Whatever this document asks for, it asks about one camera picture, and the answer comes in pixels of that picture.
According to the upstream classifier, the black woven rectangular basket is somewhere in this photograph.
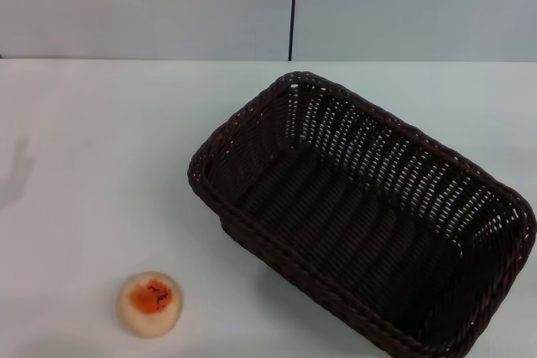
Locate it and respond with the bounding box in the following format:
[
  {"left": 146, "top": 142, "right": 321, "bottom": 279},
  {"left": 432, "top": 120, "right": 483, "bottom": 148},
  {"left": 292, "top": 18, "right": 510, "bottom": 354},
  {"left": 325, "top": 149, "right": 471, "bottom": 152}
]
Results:
[{"left": 187, "top": 70, "right": 537, "bottom": 358}]

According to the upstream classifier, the round bun with orange topping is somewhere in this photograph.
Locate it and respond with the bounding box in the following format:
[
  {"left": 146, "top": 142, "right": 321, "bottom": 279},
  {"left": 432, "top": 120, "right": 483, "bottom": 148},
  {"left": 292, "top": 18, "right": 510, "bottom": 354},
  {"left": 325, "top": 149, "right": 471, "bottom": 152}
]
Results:
[{"left": 116, "top": 271, "right": 185, "bottom": 328}]

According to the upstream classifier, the black vertical wall strip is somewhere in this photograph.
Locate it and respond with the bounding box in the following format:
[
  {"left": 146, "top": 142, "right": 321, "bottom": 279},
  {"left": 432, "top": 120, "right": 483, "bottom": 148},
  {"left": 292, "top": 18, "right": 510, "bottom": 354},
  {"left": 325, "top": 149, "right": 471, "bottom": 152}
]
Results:
[{"left": 288, "top": 0, "right": 300, "bottom": 62}]

